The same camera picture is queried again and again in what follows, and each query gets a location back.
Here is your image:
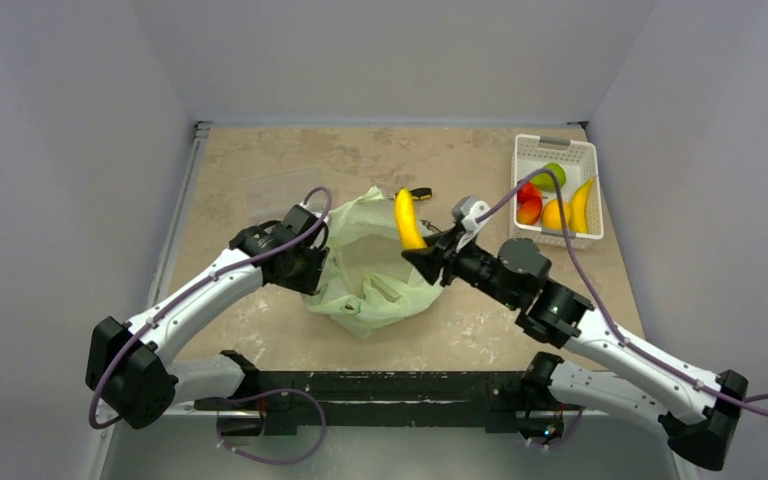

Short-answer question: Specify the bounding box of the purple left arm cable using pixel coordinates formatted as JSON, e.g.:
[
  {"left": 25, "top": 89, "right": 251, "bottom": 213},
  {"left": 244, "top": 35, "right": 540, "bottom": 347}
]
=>
[{"left": 87, "top": 186, "right": 334, "bottom": 431}]

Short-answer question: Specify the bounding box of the yellow black screwdriver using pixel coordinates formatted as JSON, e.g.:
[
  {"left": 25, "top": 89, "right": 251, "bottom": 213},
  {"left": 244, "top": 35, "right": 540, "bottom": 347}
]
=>
[{"left": 386, "top": 187, "right": 433, "bottom": 201}]

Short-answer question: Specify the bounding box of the yellow fake lemon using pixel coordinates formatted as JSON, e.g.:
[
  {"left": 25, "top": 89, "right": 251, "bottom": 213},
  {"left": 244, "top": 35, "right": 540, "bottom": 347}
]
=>
[{"left": 541, "top": 199, "right": 571, "bottom": 230}]

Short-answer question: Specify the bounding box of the red fake pear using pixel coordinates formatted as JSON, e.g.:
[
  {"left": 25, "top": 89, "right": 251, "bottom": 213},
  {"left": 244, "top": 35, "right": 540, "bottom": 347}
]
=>
[{"left": 516, "top": 182, "right": 543, "bottom": 204}]

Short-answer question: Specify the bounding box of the green fake apple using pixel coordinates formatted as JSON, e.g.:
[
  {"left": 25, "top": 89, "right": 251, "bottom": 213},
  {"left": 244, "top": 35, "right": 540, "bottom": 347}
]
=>
[{"left": 531, "top": 162, "right": 567, "bottom": 192}]

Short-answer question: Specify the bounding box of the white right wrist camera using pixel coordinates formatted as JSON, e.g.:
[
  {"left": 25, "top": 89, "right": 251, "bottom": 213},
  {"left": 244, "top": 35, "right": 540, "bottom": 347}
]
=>
[{"left": 452, "top": 196, "right": 490, "bottom": 252}]

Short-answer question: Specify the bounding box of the green plastic bag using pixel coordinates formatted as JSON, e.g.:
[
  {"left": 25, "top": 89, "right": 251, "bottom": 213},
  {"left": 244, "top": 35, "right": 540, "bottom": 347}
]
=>
[{"left": 302, "top": 187, "right": 443, "bottom": 338}]

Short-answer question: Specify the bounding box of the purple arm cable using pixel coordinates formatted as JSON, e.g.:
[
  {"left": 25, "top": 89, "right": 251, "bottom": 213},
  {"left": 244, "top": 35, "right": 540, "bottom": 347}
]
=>
[
  {"left": 476, "top": 167, "right": 768, "bottom": 423},
  {"left": 87, "top": 186, "right": 334, "bottom": 431}
]

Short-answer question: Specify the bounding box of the red fake fruit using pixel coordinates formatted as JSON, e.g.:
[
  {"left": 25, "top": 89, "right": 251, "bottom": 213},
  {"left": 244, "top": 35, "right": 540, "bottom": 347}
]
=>
[{"left": 515, "top": 196, "right": 543, "bottom": 225}]

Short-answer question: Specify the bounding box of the grey metal faucet tap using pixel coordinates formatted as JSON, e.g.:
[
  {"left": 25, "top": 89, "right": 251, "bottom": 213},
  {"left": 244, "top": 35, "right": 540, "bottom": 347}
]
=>
[{"left": 421, "top": 220, "right": 441, "bottom": 233}]

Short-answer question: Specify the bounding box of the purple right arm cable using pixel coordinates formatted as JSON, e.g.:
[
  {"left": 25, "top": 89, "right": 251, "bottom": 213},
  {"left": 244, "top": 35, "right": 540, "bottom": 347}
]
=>
[{"left": 476, "top": 167, "right": 768, "bottom": 423}]

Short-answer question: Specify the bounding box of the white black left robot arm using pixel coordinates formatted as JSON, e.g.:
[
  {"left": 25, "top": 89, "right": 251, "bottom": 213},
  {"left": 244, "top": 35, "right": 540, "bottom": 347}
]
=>
[{"left": 85, "top": 204, "right": 328, "bottom": 429}]

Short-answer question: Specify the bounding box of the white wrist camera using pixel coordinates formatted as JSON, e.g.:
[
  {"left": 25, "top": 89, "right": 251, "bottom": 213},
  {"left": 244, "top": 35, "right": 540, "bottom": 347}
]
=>
[
  {"left": 452, "top": 196, "right": 490, "bottom": 252},
  {"left": 299, "top": 200, "right": 330, "bottom": 226}
]

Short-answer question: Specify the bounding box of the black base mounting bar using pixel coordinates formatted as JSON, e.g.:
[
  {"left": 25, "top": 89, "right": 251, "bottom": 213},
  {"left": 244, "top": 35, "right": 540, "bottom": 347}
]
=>
[{"left": 194, "top": 371, "right": 579, "bottom": 437}]

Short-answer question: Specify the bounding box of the clear plastic screw box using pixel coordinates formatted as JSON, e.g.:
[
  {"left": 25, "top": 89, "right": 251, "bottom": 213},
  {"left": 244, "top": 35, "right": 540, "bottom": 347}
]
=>
[{"left": 243, "top": 166, "right": 324, "bottom": 224}]

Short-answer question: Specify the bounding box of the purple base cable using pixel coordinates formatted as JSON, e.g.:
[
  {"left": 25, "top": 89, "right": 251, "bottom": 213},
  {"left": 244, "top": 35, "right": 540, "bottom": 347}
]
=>
[{"left": 214, "top": 388, "right": 328, "bottom": 466}]

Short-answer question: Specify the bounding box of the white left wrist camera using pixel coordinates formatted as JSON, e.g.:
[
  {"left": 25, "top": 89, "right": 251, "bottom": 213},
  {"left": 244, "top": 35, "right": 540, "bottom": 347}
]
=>
[{"left": 299, "top": 200, "right": 330, "bottom": 226}]

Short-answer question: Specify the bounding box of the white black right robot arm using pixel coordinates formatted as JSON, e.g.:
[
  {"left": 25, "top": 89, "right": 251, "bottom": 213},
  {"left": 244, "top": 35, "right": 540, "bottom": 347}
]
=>
[{"left": 399, "top": 227, "right": 749, "bottom": 471}]

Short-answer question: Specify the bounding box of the white plastic basket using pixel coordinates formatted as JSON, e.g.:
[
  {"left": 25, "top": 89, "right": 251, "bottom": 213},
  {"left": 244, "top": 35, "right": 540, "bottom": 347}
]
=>
[{"left": 509, "top": 134, "right": 605, "bottom": 250}]

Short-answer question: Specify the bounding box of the yellow fake banana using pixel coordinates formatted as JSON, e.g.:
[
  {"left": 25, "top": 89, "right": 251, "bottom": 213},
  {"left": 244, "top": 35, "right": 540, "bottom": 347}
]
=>
[
  {"left": 394, "top": 189, "right": 427, "bottom": 250},
  {"left": 569, "top": 176, "right": 596, "bottom": 234}
]

